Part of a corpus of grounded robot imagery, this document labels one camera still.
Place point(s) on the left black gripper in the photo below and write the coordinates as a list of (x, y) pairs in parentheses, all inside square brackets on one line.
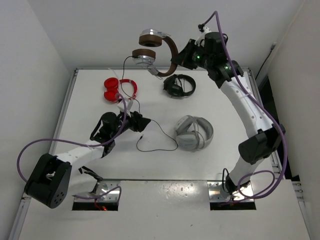
[(137, 122)]

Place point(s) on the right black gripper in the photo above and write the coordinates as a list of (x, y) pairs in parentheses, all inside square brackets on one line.
[(183, 58)]

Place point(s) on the brown silver headphones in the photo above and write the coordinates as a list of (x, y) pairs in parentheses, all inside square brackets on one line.
[(145, 57)]

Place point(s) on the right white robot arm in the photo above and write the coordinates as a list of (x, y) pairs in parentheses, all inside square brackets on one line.
[(264, 134)]

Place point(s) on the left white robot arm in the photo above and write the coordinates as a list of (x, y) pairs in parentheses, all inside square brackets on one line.
[(50, 178)]

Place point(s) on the black headphones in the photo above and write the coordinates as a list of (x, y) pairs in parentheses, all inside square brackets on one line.
[(175, 85)]

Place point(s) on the red headphones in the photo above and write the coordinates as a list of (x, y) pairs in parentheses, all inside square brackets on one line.
[(112, 85)]

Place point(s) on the grey white headphones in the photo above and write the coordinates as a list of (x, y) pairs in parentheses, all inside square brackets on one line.
[(193, 133)]

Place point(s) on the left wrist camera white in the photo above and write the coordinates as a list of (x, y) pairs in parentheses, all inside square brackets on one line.
[(125, 105)]

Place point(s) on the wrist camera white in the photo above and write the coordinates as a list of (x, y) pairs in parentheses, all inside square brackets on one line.
[(203, 33), (125, 105)]

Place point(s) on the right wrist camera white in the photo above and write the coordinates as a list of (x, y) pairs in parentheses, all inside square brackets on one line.
[(203, 33)]

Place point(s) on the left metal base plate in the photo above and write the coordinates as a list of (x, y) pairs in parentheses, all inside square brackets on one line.
[(104, 191)]

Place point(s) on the metal base plate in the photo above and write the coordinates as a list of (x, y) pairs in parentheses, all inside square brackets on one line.
[(104, 191), (218, 195)]

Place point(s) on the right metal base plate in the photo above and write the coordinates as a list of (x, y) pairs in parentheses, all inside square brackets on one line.
[(218, 195)]

